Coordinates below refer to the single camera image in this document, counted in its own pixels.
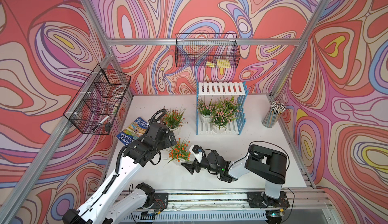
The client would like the black wire basket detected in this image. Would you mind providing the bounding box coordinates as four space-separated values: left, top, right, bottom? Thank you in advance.
63 65 131 135
175 32 241 68

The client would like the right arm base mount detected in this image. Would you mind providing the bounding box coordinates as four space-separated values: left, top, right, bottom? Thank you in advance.
247 191 290 209

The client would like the black wire basket back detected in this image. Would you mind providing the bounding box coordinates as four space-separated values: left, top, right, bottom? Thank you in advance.
175 32 241 68

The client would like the blue picture book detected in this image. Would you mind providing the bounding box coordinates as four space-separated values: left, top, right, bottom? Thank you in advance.
116 117 149 145

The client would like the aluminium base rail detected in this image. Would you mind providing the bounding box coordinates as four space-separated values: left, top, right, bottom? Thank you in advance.
119 189 341 224

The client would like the red flower pot middle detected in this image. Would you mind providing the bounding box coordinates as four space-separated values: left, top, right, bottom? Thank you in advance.
162 108 188 131

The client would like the pink flower pot back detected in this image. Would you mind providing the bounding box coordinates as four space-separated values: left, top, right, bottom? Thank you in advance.
211 102 236 134

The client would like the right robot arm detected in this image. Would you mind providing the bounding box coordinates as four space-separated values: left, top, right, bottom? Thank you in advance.
181 143 288 200

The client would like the pink flower pot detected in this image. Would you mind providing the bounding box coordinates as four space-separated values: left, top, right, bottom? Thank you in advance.
219 96 240 118
197 99 214 124
211 102 236 134

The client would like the black wire basket left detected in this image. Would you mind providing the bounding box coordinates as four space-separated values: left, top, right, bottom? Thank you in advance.
63 65 131 135

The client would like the white marker pen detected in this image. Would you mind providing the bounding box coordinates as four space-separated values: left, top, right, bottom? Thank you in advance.
92 115 110 131

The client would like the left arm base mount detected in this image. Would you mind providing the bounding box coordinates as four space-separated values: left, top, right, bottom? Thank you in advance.
143 192 169 211

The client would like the blue white slatted rack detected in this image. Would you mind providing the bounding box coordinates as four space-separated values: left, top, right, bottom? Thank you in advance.
196 82 248 135

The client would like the clear tape roll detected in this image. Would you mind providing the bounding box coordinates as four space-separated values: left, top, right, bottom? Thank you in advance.
110 85 126 98

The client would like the yellow sponge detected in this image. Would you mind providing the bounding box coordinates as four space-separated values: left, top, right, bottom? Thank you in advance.
206 59 231 68

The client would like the orange flower pot front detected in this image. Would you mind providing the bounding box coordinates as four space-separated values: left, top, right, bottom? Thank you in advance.
164 138 192 166

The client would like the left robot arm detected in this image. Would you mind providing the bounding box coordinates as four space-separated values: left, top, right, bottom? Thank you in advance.
62 123 177 224

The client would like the pencil holder with pencils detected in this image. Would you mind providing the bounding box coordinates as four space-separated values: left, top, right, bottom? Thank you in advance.
262 101 286 128

